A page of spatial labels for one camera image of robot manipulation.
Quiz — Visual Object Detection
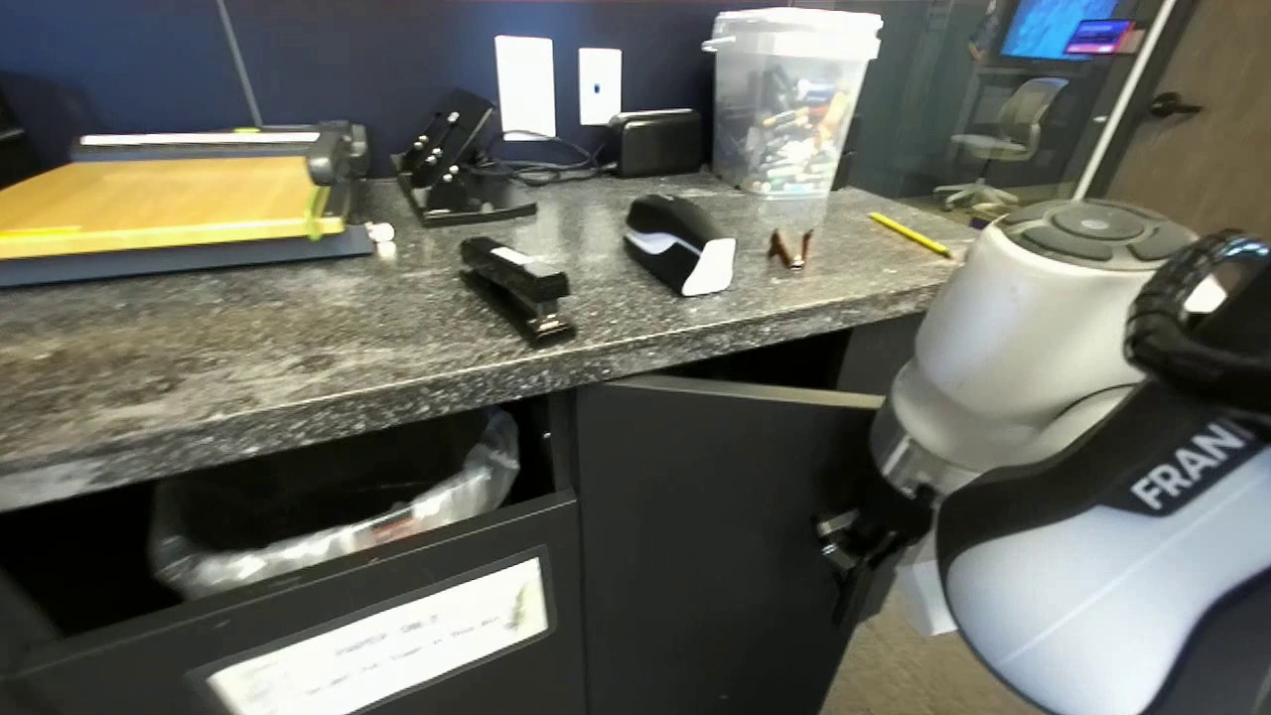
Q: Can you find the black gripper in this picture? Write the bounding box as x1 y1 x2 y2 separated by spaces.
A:
813 483 932 649

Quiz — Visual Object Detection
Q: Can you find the white wall switch plate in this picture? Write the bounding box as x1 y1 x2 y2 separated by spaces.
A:
575 48 625 126

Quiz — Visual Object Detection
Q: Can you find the clear plastic storage container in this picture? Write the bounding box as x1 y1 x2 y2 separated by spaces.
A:
702 7 881 233

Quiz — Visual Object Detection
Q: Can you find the office chair behind glass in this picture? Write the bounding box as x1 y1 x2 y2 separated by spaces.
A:
932 75 1070 221

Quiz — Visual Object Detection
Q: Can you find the black cabinet door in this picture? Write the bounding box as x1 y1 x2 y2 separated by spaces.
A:
575 376 877 715

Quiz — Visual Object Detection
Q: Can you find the black staple remover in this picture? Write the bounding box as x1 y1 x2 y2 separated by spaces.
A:
765 229 813 270

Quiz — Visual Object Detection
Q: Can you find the computer monitor behind glass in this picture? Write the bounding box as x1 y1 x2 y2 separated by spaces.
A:
1001 0 1135 62

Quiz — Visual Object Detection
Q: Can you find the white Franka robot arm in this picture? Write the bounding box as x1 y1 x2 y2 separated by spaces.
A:
820 199 1271 715

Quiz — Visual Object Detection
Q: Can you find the black white tape dispenser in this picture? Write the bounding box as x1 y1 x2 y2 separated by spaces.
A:
625 195 736 299

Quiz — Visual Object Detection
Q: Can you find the white wall outlet plate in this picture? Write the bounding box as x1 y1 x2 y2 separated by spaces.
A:
493 34 558 140

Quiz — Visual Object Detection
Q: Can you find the yellow pencil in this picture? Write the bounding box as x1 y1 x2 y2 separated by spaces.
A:
869 209 953 258

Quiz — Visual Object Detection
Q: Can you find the white drawer label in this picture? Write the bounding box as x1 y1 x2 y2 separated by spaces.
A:
205 556 551 715

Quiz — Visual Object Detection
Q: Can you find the yellow paper cutter board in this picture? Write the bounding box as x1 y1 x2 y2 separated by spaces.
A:
0 124 396 291

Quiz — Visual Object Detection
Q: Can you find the black hole punch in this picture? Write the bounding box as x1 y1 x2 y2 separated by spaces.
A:
395 90 535 225

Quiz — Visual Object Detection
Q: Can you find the black pull-out trash drawer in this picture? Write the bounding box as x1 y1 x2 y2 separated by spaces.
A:
0 392 588 715

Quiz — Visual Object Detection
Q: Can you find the black box by wall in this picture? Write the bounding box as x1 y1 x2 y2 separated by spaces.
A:
612 109 702 179

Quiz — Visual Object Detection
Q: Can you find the black long stapler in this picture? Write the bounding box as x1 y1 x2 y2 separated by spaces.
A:
460 238 575 346

